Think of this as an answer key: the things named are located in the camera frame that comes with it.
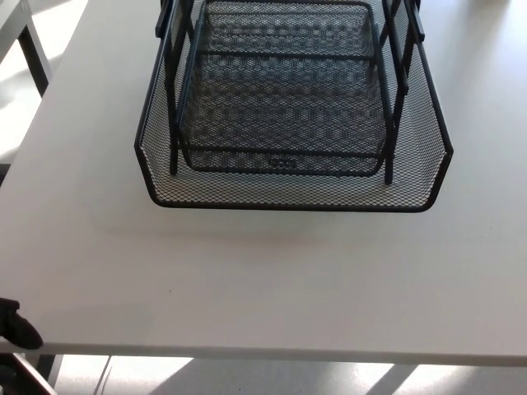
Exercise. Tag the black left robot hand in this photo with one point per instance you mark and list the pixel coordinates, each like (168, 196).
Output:
(18, 329)

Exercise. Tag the black mesh pull-out tray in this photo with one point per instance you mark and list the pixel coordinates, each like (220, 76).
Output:
(288, 194)

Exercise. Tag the dark desk leg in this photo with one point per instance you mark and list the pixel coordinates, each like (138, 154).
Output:
(45, 370)

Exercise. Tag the dark furniture piece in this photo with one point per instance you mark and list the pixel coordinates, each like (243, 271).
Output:
(4, 175)

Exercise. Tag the grey side table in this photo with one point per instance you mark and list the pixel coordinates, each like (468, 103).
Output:
(35, 57)

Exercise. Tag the black mesh tray with label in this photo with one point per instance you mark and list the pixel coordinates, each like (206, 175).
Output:
(282, 163)

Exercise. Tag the small black mesh tray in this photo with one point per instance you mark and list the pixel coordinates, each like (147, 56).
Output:
(288, 24)

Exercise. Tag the brown chair frame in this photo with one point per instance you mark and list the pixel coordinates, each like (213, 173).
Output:
(29, 376)

